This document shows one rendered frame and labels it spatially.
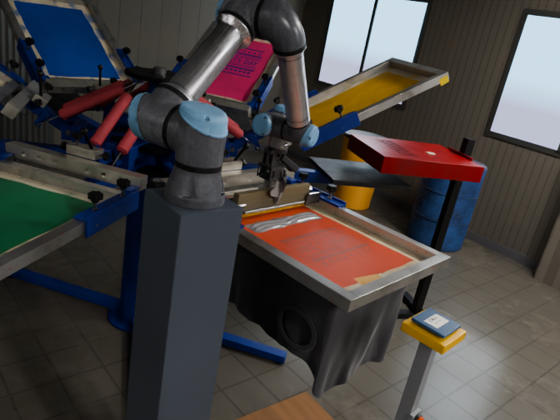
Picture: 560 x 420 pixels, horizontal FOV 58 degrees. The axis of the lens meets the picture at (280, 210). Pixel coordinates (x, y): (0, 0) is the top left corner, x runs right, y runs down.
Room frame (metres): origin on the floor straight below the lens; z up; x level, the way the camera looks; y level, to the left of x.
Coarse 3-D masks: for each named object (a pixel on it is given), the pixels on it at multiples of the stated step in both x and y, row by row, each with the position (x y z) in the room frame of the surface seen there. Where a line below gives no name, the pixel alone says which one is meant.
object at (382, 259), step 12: (276, 216) 1.80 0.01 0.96; (324, 216) 1.90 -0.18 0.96; (300, 228) 1.72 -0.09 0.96; (312, 228) 1.74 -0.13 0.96; (348, 228) 1.81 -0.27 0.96; (360, 240) 1.72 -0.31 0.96; (372, 240) 1.74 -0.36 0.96; (372, 252) 1.62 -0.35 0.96; (384, 252) 1.64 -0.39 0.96; (396, 252) 1.66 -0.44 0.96; (372, 264) 1.53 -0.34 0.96; (384, 264) 1.54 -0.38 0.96; (396, 264) 1.56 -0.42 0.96
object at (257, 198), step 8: (296, 184) 1.91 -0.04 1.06; (304, 184) 1.93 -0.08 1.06; (240, 192) 1.69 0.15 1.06; (248, 192) 1.70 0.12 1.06; (256, 192) 1.73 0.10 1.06; (264, 192) 1.76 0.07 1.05; (288, 192) 1.86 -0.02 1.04; (296, 192) 1.89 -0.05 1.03; (304, 192) 1.93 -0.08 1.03; (232, 200) 1.68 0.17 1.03; (240, 200) 1.67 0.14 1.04; (248, 200) 1.70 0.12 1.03; (256, 200) 1.73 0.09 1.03; (264, 200) 1.76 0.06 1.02; (272, 200) 1.80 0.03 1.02; (280, 200) 1.83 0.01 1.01; (288, 200) 1.86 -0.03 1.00; (296, 200) 1.90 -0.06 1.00; (304, 200) 1.94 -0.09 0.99; (248, 208) 1.71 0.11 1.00
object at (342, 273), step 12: (252, 216) 1.75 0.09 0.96; (264, 216) 1.78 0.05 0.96; (276, 228) 1.68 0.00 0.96; (288, 228) 1.70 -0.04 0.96; (264, 240) 1.56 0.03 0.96; (276, 240) 1.57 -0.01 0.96; (288, 252) 1.50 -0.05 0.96; (312, 264) 1.44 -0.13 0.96; (336, 264) 1.47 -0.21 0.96; (348, 264) 1.49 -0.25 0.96; (360, 264) 1.51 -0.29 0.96; (324, 276) 1.38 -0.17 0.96; (336, 276) 1.39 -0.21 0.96; (348, 276) 1.41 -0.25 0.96; (360, 276) 1.42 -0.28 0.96
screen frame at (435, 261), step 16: (336, 208) 1.93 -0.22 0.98; (368, 224) 1.82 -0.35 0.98; (240, 240) 1.49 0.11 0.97; (256, 240) 1.47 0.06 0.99; (400, 240) 1.73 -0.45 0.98; (272, 256) 1.39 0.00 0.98; (288, 256) 1.40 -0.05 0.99; (432, 256) 1.64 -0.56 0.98; (448, 256) 1.64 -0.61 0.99; (288, 272) 1.35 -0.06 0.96; (304, 272) 1.31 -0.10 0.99; (400, 272) 1.43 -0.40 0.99; (416, 272) 1.45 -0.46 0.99; (432, 272) 1.55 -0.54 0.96; (320, 288) 1.26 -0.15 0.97; (336, 288) 1.25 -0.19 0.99; (368, 288) 1.28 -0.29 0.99; (384, 288) 1.32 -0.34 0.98; (336, 304) 1.22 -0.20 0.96; (352, 304) 1.21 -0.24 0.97
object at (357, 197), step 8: (344, 136) 5.00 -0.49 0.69; (376, 136) 5.09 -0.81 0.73; (344, 144) 4.96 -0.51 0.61; (344, 152) 4.93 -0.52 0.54; (352, 152) 4.85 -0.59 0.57; (352, 160) 4.84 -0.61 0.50; (360, 160) 4.82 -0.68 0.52; (336, 192) 4.96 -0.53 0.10; (344, 192) 4.87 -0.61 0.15; (352, 192) 4.83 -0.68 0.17; (360, 192) 4.83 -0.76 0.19; (368, 192) 4.88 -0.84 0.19; (344, 200) 4.86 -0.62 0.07; (352, 200) 4.84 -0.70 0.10; (360, 200) 4.84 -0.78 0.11; (368, 200) 4.91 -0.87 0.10; (352, 208) 4.84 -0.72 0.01; (360, 208) 4.86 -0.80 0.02
